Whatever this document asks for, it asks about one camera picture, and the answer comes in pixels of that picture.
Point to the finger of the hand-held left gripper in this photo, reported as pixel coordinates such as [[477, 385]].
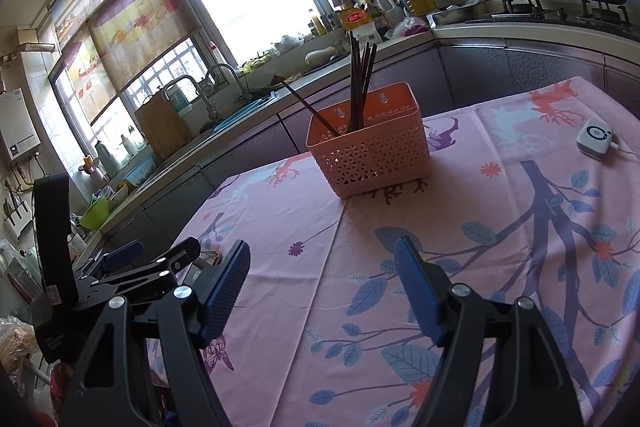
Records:
[[122, 253], [175, 257]]

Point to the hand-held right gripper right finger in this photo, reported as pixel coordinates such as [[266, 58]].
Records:
[[417, 287]]

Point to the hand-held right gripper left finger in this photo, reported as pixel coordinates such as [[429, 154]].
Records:
[[227, 292]]

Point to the orange plastic utensil basket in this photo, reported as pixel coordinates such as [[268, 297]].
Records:
[[380, 157]]

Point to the bunch of brown chopsticks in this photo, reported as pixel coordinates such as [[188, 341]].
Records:
[[357, 97]]

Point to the green plastic bowl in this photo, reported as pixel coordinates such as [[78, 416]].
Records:
[[95, 213]]

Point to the grey bottle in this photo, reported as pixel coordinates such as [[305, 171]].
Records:
[[106, 159]]

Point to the clear plastic bag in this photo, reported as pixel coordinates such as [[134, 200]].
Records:
[[15, 339]]

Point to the pink printed tablecloth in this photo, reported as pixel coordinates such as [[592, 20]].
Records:
[[500, 217]]

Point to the wooden cutting board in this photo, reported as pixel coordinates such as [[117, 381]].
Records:
[[160, 129]]

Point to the white water heater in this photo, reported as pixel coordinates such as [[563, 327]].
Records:
[[17, 122]]

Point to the blue plastic basin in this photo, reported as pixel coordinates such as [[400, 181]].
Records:
[[245, 113]]

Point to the steel faucet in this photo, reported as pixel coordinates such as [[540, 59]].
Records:
[[185, 81], [222, 69]]

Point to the green onions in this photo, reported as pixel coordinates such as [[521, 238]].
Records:
[[255, 91]]

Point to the white square device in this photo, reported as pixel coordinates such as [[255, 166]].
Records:
[[595, 137]]

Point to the printed roller blind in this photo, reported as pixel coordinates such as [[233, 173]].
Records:
[[135, 17]]

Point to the white radish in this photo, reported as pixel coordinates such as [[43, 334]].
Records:
[[320, 53]]

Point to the white plastic bag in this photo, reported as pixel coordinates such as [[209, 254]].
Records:
[[407, 28]]

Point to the steel tray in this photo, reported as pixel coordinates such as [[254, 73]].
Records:
[[455, 16]]

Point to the oil bottle with red label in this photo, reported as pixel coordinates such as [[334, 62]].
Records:
[[355, 19]]

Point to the white plastic jug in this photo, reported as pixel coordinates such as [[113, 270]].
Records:
[[387, 9]]

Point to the black gas stove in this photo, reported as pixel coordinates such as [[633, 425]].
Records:
[[550, 22]]

